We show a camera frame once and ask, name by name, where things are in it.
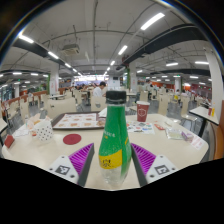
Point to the green-labelled clear drink bottle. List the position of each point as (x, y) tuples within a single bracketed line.
[(113, 140)]

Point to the flat round red coaster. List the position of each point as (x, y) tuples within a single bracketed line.
[(72, 139)]

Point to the beige canteen chairs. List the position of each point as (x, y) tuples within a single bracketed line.
[(61, 106)]

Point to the clear plastic wrapper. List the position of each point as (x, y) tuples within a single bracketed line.
[(174, 134)]

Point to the white table with black leg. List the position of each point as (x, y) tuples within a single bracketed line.
[(204, 112), (2, 126)]

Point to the red paper cup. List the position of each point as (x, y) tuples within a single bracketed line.
[(143, 111)]

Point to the person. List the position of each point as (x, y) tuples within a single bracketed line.
[(98, 91)]

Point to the white crumpled napkin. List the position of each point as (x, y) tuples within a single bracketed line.
[(102, 112)]

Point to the ceiling strip lights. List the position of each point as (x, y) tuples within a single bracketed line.
[(152, 21)]

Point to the white polka-dot mug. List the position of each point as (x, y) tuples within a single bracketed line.
[(44, 131)]

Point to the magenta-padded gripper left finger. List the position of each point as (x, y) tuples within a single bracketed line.
[(81, 158)]

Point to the ceiling air conditioner unit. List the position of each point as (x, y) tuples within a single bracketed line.
[(70, 49)]

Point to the plastic bag with food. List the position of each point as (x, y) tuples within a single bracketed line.
[(35, 121)]

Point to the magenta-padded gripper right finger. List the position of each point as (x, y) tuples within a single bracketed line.
[(145, 159)]

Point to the colourful printed flyer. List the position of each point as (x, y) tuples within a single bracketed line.
[(140, 127)]

